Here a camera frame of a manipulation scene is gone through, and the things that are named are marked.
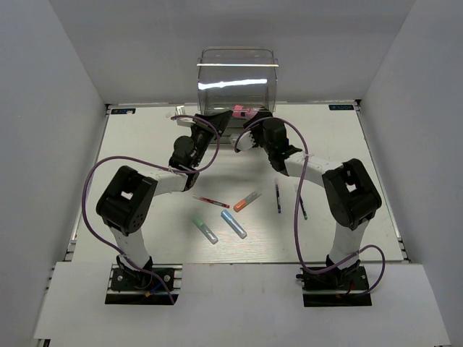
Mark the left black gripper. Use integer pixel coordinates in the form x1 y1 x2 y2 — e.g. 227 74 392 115
190 110 232 168

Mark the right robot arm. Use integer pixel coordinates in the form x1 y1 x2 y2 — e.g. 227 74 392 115
234 112 382 288

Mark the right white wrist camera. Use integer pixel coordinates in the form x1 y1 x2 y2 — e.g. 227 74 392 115
229 131 258 153

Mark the clear acrylic drawer organizer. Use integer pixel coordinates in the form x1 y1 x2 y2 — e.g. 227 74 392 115
195 46 280 127

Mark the blue capped highlighter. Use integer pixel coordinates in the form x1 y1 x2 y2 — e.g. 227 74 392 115
221 210 247 239

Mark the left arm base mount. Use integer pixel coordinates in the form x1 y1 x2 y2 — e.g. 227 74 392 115
105 264 182 306

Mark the green capped highlighter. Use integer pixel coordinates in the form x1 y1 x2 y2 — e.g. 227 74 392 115
192 217 218 244

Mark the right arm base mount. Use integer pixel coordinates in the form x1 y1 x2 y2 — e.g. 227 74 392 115
296 265 372 308

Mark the green pen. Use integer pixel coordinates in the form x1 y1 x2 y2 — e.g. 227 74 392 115
294 184 308 220

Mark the orange capped highlighter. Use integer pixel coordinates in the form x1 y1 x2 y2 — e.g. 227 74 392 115
233 191 261 213

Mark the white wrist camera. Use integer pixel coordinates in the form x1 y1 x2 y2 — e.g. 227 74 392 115
174 106 194 127
229 131 258 153

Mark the red pen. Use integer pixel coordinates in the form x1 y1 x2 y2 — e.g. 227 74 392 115
192 195 230 209

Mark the pink capped glue tube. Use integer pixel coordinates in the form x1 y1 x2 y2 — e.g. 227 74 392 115
232 105 259 119

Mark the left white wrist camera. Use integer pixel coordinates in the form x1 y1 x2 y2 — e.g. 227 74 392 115
174 106 194 127

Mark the purple pen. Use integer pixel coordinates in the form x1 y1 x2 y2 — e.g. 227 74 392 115
274 178 281 214

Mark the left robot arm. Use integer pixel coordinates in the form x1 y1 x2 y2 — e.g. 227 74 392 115
96 111 232 288

